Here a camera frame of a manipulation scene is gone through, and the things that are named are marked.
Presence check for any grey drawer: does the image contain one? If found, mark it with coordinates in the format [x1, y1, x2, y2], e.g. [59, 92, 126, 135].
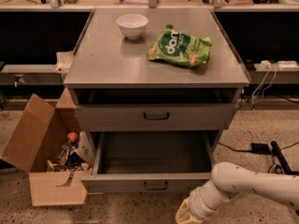
[81, 131, 214, 194]
[75, 104, 236, 132]

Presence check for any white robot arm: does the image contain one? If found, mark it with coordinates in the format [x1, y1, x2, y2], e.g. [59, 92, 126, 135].
[176, 162, 299, 224]

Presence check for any grey top drawer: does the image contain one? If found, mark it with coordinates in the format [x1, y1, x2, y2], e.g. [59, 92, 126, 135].
[75, 104, 236, 132]

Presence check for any grey metal drawer cabinet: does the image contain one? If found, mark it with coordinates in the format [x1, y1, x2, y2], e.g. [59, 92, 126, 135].
[64, 8, 249, 191]

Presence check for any black power adapter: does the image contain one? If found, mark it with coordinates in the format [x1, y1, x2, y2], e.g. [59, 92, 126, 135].
[251, 143, 271, 155]

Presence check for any black pole on floor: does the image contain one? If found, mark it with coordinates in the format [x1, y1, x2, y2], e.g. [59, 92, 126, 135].
[270, 141, 299, 175]

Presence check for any orange fruit in box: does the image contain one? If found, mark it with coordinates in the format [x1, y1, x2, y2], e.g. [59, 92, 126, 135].
[66, 132, 78, 143]

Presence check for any open cardboard box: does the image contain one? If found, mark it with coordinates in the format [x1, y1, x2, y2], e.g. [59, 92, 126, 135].
[1, 90, 94, 206]

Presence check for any green snack bag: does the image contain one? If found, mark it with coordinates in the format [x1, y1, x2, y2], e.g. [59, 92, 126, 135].
[147, 24, 212, 68]

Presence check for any white power strip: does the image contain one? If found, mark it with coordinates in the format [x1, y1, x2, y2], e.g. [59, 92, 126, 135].
[278, 61, 299, 70]

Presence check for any white ceramic bowl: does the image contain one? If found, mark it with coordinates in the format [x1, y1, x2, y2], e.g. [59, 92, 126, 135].
[117, 14, 149, 39]

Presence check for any black floor cable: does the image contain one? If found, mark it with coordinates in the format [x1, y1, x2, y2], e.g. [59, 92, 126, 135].
[217, 142, 253, 154]

